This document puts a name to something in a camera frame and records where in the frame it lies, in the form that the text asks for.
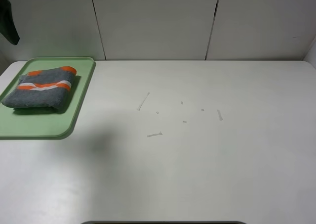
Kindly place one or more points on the grey towel with orange pattern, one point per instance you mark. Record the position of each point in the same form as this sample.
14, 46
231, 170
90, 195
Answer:
42, 88

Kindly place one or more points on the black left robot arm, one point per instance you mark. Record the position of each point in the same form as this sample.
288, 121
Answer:
7, 26

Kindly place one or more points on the green plastic tray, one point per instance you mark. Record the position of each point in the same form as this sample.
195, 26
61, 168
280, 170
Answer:
46, 123

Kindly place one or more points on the white tape strip right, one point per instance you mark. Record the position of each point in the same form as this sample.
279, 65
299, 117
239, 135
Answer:
219, 115

